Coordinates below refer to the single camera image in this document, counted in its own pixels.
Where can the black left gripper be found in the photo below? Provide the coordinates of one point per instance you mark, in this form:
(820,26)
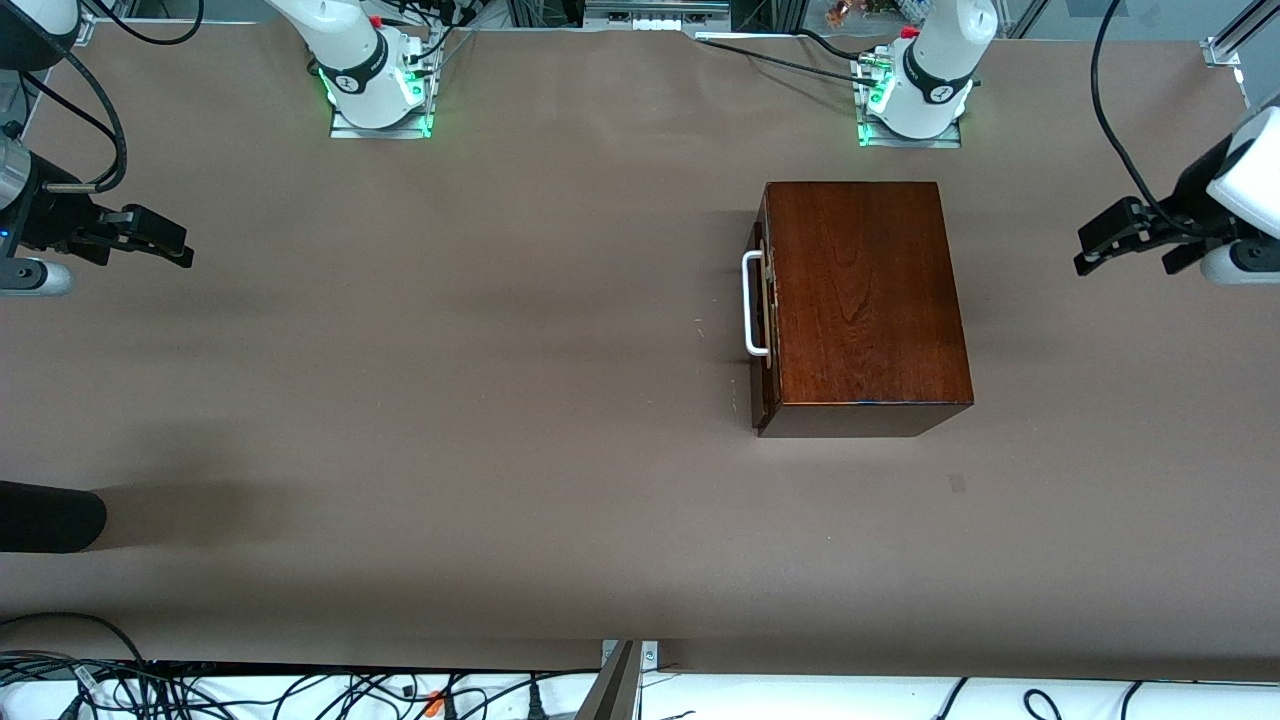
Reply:
(1190,196)

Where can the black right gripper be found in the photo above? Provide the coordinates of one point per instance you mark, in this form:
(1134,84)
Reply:
(52,218)

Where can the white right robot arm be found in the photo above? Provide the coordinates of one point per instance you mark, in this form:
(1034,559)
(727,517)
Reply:
(350,50)

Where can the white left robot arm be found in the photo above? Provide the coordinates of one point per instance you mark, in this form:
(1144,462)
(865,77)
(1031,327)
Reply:
(940,70)

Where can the dark wooden cabinet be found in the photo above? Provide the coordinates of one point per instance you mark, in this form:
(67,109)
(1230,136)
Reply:
(870,300)

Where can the black ribbed foam cylinder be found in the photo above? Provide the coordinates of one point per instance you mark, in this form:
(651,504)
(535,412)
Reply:
(50,517)

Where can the white power strip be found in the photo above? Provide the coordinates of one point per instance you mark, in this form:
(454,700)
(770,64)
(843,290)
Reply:
(655,22)

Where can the aluminium frame corner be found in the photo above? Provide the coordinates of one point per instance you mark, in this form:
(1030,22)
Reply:
(1225,48)

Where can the aluminium frame rail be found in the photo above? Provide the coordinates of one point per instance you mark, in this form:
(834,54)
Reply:
(95,28)

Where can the aluminium profile bracket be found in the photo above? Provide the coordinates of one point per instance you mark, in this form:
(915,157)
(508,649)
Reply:
(615,690)

